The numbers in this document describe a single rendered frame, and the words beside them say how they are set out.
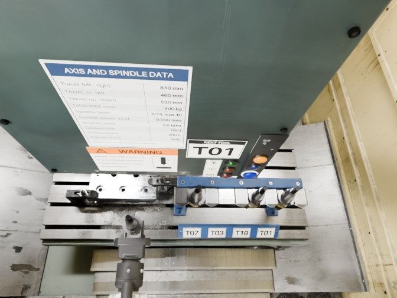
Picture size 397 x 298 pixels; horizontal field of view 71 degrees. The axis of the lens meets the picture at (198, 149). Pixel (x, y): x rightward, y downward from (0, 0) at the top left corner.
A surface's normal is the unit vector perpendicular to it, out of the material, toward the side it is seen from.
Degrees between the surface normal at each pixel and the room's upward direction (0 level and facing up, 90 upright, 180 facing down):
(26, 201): 24
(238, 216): 0
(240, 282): 7
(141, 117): 90
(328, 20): 90
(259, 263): 7
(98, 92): 90
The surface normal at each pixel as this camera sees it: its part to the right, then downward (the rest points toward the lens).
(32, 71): 0.01, 0.90
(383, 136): -1.00, -0.03
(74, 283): 0.08, -0.43
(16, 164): 0.48, -0.39
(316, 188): -0.33, -0.41
